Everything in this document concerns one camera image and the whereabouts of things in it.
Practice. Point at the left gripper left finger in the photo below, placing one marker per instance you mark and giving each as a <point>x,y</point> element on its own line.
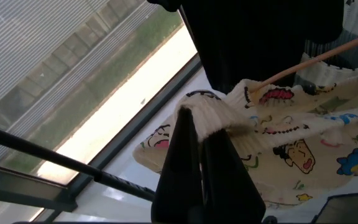
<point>179,186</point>

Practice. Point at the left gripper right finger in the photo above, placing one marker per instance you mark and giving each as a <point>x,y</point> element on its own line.
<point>228,186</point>

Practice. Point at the cream printed garment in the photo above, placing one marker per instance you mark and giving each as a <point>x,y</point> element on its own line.
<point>291,149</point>

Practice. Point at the pink clothes hanger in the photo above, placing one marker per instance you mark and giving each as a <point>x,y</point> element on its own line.
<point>306,62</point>

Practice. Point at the black garment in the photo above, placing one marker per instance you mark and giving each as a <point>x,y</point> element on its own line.
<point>253,40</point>

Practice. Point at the black clothes rack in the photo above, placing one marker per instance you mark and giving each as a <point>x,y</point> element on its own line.
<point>42,152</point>

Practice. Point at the window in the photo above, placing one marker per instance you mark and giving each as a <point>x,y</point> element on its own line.
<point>129,124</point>

